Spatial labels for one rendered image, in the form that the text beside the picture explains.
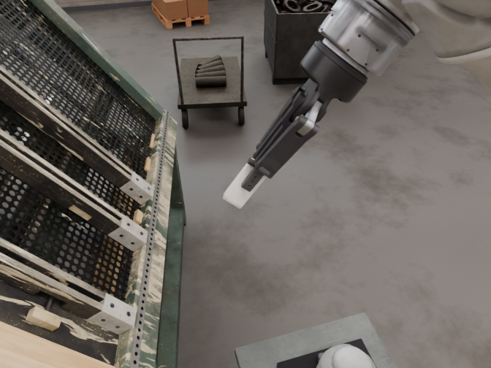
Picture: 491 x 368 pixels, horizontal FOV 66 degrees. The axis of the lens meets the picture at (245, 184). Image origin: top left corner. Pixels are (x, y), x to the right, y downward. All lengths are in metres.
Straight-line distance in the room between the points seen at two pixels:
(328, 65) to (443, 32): 0.16
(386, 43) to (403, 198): 2.82
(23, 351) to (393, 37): 1.02
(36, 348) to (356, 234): 2.18
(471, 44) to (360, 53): 0.15
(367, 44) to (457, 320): 2.30
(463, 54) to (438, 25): 0.03
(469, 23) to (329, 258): 2.40
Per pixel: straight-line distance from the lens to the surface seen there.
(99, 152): 1.57
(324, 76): 0.43
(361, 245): 2.76
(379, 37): 0.43
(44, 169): 1.37
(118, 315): 1.26
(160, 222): 1.65
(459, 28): 0.29
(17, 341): 1.13
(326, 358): 1.11
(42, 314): 1.16
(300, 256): 2.61
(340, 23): 0.43
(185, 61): 4.48
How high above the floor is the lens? 2.02
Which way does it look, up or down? 40 degrees down
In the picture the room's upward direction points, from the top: straight up
